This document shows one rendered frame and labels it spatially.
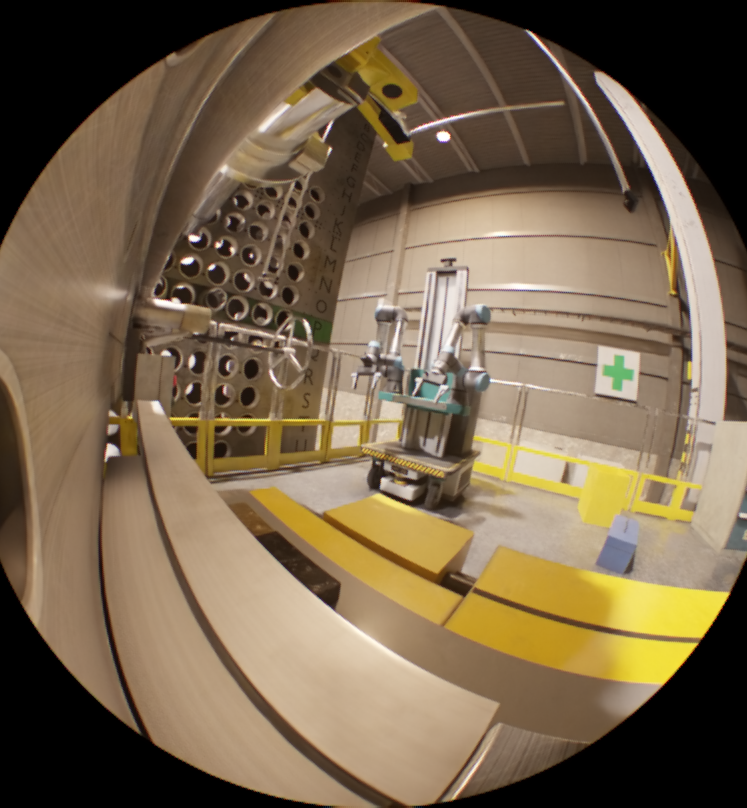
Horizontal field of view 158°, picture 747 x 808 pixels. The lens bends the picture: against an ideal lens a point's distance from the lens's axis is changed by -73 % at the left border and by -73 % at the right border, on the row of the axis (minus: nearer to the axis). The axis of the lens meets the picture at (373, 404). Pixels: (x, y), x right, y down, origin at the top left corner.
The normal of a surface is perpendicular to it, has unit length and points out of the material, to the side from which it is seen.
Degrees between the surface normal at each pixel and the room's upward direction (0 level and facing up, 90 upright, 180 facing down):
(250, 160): 90
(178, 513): 0
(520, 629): 0
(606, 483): 90
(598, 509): 90
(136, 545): 0
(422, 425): 90
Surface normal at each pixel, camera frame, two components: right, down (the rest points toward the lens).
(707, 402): -0.62, -0.04
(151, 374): 0.76, 0.16
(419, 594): 0.15, -0.99
